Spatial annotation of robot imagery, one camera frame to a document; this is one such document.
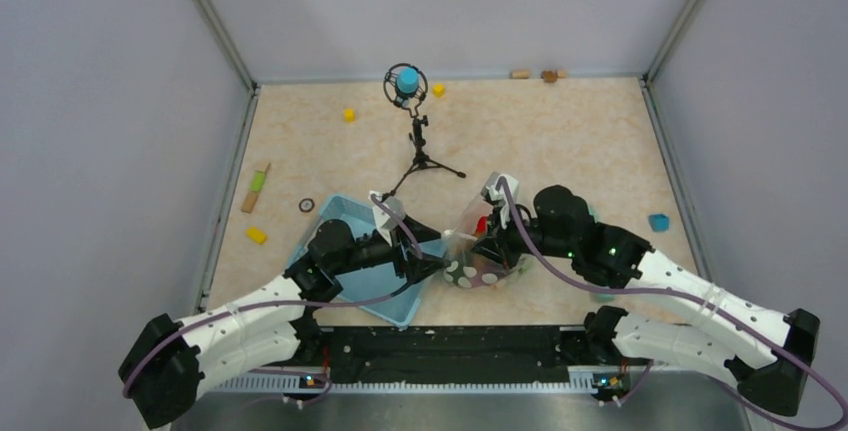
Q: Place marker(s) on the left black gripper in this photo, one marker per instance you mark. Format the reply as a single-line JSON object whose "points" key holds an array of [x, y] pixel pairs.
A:
{"points": [[397, 253]]}

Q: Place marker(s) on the yellow block front left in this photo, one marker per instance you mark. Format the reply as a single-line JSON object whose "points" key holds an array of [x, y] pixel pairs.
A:
{"points": [[256, 235]]}

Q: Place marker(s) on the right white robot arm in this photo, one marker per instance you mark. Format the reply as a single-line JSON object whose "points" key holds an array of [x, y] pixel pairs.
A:
{"points": [[757, 351]]}

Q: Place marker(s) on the teal plastic bottle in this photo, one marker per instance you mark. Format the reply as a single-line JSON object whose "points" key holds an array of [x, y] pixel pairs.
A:
{"points": [[599, 297]]}

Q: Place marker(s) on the green and wood toy block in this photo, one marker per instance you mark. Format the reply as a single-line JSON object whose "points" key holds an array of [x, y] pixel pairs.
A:
{"points": [[256, 185]]}

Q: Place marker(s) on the clear polka dot zip bag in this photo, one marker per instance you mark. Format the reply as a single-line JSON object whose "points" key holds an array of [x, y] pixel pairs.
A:
{"points": [[467, 269]]}

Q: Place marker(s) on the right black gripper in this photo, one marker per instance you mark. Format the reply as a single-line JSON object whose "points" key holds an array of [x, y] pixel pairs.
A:
{"points": [[498, 244]]}

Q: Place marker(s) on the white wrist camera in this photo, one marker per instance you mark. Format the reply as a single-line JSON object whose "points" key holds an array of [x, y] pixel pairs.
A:
{"points": [[493, 192], [388, 213]]}

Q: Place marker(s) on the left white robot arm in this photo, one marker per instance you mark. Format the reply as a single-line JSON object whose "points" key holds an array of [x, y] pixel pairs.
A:
{"points": [[175, 361]]}

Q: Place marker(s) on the blue toy block right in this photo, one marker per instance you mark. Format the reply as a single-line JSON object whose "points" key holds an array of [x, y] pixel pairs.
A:
{"points": [[659, 222]]}

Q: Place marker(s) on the blue perforated plastic basket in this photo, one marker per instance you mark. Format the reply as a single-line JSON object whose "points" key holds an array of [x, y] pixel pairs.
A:
{"points": [[374, 282]]}

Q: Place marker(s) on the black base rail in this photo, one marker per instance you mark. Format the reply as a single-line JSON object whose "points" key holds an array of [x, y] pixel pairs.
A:
{"points": [[461, 355]]}

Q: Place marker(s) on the wooden cork piece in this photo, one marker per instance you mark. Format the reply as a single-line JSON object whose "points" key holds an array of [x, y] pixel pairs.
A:
{"points": [[520, 74]]}

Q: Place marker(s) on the brown wooden piece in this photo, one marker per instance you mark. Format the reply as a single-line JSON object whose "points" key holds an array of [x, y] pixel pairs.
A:
{"points": [[549, 76]]}

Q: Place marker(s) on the red toy bell pepper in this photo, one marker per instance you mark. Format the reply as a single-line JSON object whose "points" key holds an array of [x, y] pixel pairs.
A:
{"points": [[481, 225]]}

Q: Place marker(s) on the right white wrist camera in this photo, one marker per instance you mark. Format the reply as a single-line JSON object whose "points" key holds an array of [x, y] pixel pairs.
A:
{"points": [[493, 192]]}

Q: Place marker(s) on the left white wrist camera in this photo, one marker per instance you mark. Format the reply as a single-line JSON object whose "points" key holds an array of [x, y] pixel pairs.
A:
{"points": [[388, 213]]}

